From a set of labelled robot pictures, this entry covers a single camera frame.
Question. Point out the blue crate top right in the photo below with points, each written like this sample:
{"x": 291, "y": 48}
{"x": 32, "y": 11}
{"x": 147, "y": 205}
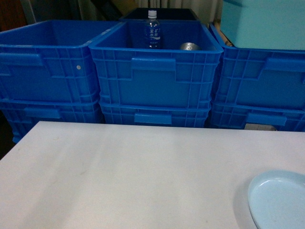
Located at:
{"x": 261, "y": 78}

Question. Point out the blue crate bottom middle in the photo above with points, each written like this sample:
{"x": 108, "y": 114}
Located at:
{"x": 154, "y": 116}

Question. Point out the blue crate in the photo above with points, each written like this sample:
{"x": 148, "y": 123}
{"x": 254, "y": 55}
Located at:
{"x": 131, "y": 74}
{"x": 23, "y": 116}
{"x": 261, "y": 78}
{"x": 230, "y": 116}
{"x": 50, "y": 61}
{"x": 154, "y": 116}

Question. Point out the clear water bottle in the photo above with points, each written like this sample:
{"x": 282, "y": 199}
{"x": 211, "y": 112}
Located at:
{"x": 152, "y": 31}

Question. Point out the blue crate bottom right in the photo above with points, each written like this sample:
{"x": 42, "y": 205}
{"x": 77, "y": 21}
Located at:
{"x": 230, "y": 116}

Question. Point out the light blue oval tray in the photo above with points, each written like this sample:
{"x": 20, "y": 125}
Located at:
{"x": 276, "y": 200}

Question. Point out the teal box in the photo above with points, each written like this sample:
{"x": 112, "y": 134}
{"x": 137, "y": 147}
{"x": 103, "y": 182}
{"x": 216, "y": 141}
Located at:
{"x": 264, "y": 24}

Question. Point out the blue crate top left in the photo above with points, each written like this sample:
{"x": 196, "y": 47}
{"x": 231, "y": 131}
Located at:
{"x": 50, "y": 61}

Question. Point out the silver metal bowl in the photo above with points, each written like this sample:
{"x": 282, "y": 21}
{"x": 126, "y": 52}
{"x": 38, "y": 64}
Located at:
{"x": 189, "y": 46}

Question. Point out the blue crate top middle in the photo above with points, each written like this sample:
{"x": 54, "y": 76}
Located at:
{"x": 131, "y": 74}

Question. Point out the blue crate bottom left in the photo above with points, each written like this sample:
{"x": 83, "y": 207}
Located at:
{"x": 23, "y": 116}

